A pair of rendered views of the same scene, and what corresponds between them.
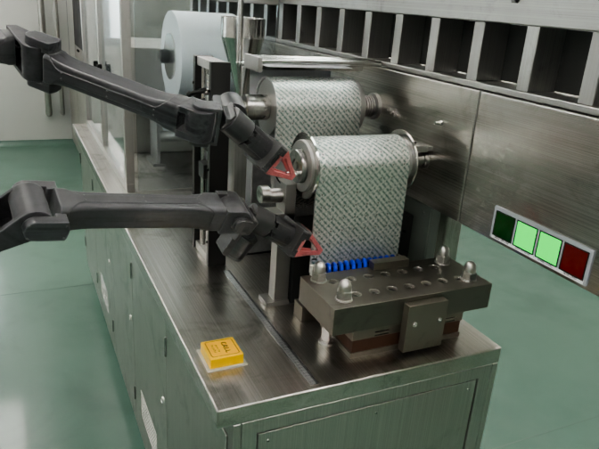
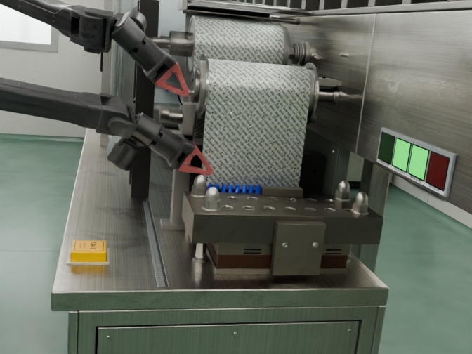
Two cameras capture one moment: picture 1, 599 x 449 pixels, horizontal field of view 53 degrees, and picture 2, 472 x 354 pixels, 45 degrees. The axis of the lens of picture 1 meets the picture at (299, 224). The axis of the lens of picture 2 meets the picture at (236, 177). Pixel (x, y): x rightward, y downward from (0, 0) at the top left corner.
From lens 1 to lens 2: 0.45 m
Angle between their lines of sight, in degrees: 14
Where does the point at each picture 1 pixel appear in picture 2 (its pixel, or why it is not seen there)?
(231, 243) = (115, 149)
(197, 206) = (71, 99)
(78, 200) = not seen: outside the picture
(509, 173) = (393, 90)
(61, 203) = not seen: outside the picture
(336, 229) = (228, 151)
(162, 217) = (34, 104)
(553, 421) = not seen: outside the picture
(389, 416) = (252, 341)
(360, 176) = (254, 99)
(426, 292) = (303, 215)
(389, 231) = (288, 161)
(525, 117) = (407, 28)
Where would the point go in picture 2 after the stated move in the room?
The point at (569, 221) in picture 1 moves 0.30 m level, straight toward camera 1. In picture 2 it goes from (436, 128) to (351, 144)
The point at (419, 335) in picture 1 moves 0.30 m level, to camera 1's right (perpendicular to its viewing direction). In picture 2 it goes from (291, 258) to (448, 286)
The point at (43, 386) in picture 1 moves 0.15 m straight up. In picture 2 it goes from (19, 326) to (19, 296)
